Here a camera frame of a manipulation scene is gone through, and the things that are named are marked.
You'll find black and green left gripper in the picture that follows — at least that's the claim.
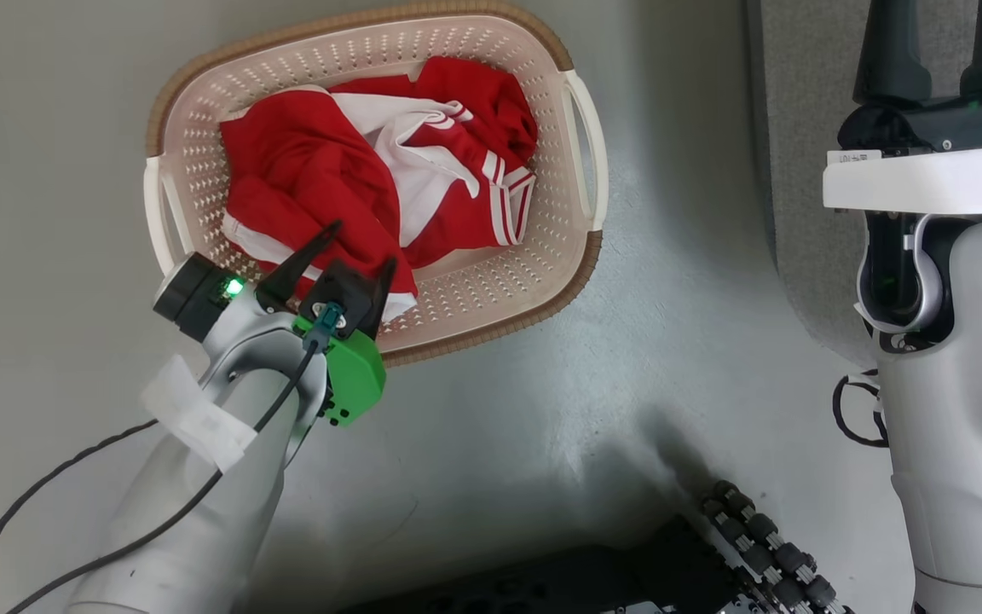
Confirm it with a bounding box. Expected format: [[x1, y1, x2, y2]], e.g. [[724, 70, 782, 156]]
[[254, 221, 398, 428]]

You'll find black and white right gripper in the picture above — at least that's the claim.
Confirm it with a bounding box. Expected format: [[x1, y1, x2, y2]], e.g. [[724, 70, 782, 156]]
[[823, 0, 982, 215]]

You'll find red and white garment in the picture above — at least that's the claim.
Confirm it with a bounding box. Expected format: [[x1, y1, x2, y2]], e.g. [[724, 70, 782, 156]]
[[218, 56, 539, 323]]

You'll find beige perforated plastic laundry basket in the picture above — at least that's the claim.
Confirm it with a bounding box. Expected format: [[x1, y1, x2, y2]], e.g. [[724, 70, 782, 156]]
[[143, 0, 609, 368]]

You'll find white tape wrap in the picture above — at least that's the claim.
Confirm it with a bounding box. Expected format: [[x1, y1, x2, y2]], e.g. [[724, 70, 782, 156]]
[[140, 354, 258, 474]]

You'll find black roller omni wheel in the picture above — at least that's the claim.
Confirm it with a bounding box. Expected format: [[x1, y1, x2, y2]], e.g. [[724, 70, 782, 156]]
[[700, 480, 855, 614]]

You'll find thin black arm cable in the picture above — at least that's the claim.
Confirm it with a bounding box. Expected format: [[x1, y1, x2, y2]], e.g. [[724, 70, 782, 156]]
[[0, 418, 159, 614]]

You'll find black looped cable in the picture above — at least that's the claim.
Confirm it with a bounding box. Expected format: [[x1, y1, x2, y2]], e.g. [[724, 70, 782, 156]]
[[832, 371, 891, 449]]

